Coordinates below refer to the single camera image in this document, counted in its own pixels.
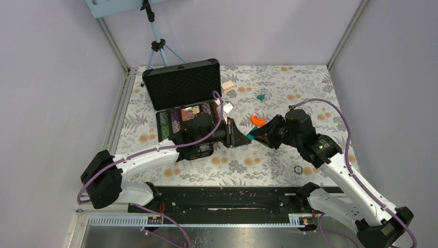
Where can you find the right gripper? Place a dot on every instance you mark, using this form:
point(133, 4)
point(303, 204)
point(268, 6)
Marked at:
point(266, 134)

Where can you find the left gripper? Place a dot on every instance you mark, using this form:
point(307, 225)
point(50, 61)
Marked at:
point(234, 137)

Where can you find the teal rectangular block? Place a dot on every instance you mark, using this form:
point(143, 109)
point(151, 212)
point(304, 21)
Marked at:
point(249, 134)

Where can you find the black poker chip case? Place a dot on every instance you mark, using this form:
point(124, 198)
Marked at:
point(181, 86)

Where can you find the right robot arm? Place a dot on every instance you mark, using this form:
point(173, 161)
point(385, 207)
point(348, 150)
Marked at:
point(376, 221)

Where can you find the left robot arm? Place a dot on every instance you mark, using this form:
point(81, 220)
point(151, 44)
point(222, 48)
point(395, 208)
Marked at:
point(106, 178)

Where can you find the orange curved block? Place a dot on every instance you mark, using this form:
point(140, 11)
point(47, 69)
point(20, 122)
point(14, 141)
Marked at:
point(257, 121)

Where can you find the teal triangular block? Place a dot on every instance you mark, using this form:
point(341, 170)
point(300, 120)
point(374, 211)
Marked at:
point(261, 97)

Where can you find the orange black poker chip row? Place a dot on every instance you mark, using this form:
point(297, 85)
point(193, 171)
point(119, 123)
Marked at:
point(216, 109)

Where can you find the blue tan poker chip row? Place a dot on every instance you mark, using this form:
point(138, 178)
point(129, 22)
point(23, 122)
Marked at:
point(206, 108)

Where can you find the beige toy block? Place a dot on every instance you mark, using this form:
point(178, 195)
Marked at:
point(228, 86)

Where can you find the red playing card deck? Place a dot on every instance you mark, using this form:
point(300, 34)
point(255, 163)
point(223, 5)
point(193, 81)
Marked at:
point(189, 113)

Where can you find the purple poker chip row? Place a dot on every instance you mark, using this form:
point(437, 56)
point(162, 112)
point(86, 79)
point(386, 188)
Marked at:
point(175, 120)

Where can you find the light blue tripod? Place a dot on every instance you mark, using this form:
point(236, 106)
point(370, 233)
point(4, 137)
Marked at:
point(159, 44)

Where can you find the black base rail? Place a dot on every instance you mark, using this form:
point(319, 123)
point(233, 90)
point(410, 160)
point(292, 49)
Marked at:
point(232, 205)

